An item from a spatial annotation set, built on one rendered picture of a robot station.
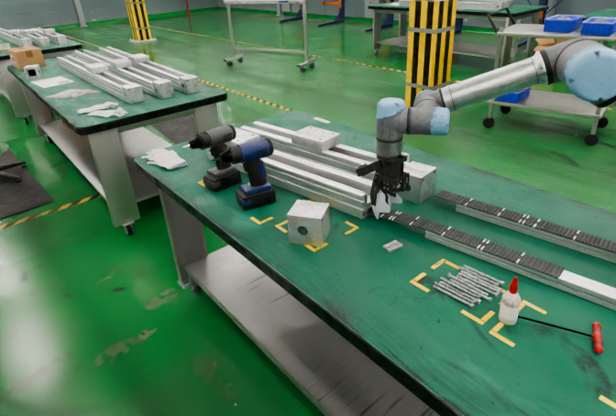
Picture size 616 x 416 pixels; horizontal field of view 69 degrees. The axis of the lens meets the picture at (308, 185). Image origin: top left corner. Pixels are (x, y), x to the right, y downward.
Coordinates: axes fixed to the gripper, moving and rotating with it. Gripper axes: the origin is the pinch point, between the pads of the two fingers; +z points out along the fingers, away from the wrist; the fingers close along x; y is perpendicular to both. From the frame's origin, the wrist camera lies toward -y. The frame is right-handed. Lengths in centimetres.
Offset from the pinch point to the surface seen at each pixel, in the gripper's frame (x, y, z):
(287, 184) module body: -4.9, -36.1, 0.0
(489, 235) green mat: 10.5, 29.8, 2.2
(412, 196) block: 14.2, 2.8, 0.1
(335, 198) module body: -4.9, -14.0, -1.9
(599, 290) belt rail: -1, 59, -1
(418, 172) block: 17.1, 2.6, -7.3
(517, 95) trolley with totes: 304, -63, 46
